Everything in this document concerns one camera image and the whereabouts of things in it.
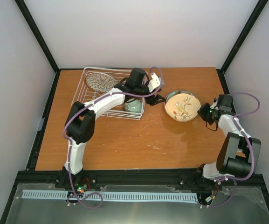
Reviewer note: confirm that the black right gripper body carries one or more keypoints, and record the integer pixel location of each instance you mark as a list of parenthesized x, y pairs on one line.
[(206, 115)]

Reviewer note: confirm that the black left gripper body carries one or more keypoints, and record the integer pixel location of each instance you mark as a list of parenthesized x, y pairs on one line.
[(148, 100)]

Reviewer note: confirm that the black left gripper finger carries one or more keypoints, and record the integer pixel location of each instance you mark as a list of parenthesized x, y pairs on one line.
[(158, 100), (159, 97)]

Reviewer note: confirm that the pale green ceramic bowl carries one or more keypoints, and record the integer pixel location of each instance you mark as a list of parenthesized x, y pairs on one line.
[(133, 106)]

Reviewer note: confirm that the cream bird pattern plate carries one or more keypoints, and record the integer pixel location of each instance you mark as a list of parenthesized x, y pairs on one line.
[(192, 108)]

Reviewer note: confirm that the white floral pattern plate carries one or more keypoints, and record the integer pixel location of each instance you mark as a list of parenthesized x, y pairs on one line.
[(100, 81)]

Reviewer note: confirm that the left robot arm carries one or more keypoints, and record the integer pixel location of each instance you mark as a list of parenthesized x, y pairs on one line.
[(80, 124)]

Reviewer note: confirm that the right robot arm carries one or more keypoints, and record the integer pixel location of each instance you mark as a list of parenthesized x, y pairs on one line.
[(239, 153)]

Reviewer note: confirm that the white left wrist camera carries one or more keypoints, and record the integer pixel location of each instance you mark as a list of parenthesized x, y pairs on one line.
[(155, 82)]

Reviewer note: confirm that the white wire dish rack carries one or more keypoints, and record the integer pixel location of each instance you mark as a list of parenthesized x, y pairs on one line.
[(109, 103)]

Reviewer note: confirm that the black enclosure frame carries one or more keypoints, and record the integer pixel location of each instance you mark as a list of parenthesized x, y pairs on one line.
[(35, 35)]

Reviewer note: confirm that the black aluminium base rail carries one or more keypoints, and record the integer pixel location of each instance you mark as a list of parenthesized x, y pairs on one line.
[(183, 179)]

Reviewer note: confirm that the light blue slotted cable duct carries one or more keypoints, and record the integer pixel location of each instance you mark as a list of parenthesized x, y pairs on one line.
[(114, 196)]

